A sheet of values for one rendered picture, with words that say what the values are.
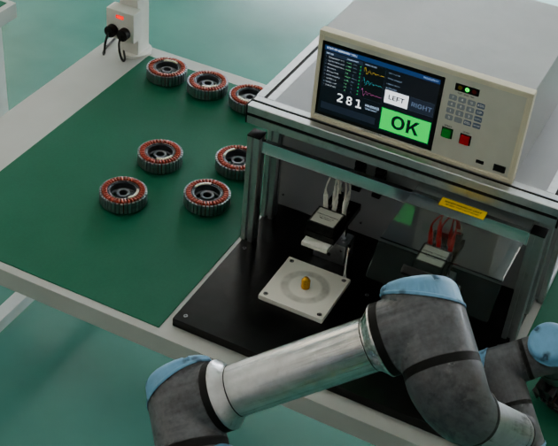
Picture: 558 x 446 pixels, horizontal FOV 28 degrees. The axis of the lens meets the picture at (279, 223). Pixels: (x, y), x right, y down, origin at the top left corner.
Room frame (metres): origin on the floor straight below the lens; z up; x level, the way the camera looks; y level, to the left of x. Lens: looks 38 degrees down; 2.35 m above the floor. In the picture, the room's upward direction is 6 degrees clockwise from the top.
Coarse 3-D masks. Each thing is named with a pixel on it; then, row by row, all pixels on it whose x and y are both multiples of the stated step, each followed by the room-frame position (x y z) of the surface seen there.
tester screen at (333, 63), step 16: (336, 48) 1.93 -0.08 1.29; (336, 64) 1.93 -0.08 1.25; (352, 64) 1.91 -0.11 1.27; (368, 64) 1.90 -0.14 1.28; (384, 64) 1.89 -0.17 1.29; (336, 80) 1.92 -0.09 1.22; (352, 80) 1.91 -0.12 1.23; (368, 80) 1.90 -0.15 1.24; (384, 80) 1.88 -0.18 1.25; (400, 80) 1.87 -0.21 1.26; (416, 80) 1.86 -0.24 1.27; (432, 80) 1.85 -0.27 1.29; (320, 96) 1.94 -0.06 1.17; (368, 96) 1.90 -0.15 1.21; (416, 96) 1.86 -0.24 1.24; (432, 96) 1.84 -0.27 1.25; (336, 112) 1.92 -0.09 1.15; (368, 112) 1.89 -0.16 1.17; (400, 112) 1.87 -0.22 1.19; (416, 112) 1.86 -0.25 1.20
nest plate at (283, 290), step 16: (288, 272) 1.83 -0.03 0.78; (304, 272) 1.84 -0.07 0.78; (320, 272) 1.84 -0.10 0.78; (272, 288) 1.77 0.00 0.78; (288, 288) 1.78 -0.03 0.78; (320, 288) 1.79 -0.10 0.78; (336, 288) 1.79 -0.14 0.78; (288, 304) 1.73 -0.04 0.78; (304, 304) 1.73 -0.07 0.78; (320, 304) 1.74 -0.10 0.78; (320, 320) 1.69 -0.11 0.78
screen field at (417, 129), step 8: (384, 112) 1.88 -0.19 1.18; (392, 112) 1.87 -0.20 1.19; (384, 120) 1.88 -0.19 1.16; (392, 120) 1.87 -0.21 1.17; (400, 120) 1.87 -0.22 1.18; (408, 120) 1.86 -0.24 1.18; (416, 120) 1.85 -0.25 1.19; (424, 120) 1.85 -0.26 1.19; (384, 128) 1.88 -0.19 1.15; (392, 128) 1.87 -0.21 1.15; (400, 128) 1.87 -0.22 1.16; (408, 128) 1.86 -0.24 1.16; (416, 128) 1.85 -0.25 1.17; (424, 128) 1.85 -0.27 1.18; (408, 136) 1.86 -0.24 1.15; (416, 136) 1.85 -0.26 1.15; (424, 136) 1.85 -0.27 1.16
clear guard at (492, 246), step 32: (416, 192) 1.78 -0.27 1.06; (448, 192) 1.79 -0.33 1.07; (416, 224) 1.68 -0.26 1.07; (448, 224) 1.69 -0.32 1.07; (480, 224) 1.70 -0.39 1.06; (512, 224) 1.71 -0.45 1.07; (384, 256) 1.60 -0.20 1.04; (416, 256) 1.59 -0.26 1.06; (448, 256) 1.59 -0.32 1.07; (480, 256) 1.60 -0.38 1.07; (512, 256) 1.61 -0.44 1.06; (480, 288) 1.53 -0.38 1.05
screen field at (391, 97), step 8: (384, 96) 1.88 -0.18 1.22; (392, 96) 1.88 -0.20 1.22; (400, 96) 1.87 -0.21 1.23; (408, 96) 1.86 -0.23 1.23; (392, 104) 1.87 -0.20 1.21; (400, 104) 1.87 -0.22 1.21; (408, 104) 1.86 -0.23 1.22; (416, 104) 1.86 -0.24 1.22; (424, 104) 1.85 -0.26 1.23; (432, 104) 1.84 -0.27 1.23; (424, 112) 1.85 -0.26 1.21; (432, 112) 1.84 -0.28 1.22
